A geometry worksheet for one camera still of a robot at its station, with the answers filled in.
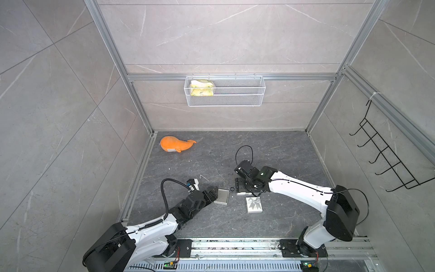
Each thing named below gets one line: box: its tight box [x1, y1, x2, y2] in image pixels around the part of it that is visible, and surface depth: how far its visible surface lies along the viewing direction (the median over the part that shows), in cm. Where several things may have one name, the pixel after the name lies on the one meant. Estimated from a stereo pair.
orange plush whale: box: [159, 136, 197, 153], surface depth 107 cm
